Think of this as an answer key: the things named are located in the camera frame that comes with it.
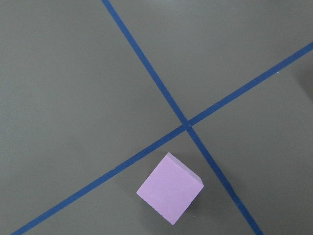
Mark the pink foam cube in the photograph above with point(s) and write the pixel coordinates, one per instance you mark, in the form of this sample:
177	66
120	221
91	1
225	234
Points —
170	188

